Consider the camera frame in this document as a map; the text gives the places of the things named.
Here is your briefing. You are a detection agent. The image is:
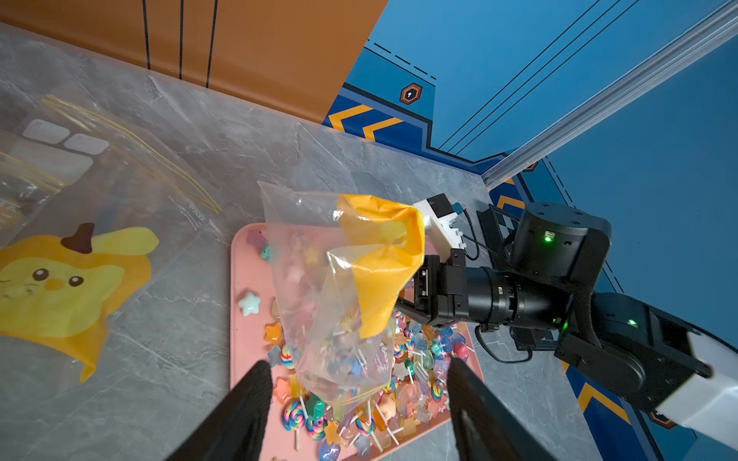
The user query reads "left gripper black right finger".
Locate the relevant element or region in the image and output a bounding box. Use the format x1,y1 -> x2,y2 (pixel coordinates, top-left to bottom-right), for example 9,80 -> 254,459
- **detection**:
447,358 -> 555,461

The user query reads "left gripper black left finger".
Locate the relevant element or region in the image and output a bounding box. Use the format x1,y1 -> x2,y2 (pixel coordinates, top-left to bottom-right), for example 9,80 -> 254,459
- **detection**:
168,360 -> 273,461

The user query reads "black white chessboard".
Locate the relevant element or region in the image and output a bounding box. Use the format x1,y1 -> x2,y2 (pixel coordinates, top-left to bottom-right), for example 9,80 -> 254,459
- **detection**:
477,206 -> 519,270

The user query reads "right aluminium corner post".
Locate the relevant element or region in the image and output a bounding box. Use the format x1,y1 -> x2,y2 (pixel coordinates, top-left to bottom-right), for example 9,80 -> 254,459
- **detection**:
482,1 -> 737,191

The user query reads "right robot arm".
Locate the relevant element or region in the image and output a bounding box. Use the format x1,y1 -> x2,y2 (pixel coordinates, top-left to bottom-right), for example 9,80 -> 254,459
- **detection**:
397,202 -> 737,447

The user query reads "yellow duck ziploc bag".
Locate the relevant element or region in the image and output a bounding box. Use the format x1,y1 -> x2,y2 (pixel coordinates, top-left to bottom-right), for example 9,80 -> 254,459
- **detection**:
259,182 -> 426,405
1,92 -> 222,380

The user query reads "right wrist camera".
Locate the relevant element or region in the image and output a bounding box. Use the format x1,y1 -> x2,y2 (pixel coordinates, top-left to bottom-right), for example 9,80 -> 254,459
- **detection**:
413,193 -> 466,261

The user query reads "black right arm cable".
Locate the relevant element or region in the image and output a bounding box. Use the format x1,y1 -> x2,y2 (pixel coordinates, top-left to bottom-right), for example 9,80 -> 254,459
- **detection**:
460,206 -> 534,365

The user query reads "pink plastic tray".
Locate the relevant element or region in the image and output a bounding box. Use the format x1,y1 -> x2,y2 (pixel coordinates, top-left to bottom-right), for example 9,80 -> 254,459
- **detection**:
230,223 -> 480,460

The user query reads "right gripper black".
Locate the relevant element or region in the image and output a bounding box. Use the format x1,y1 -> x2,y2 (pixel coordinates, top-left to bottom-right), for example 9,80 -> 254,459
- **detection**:
395,250 -> 568,330

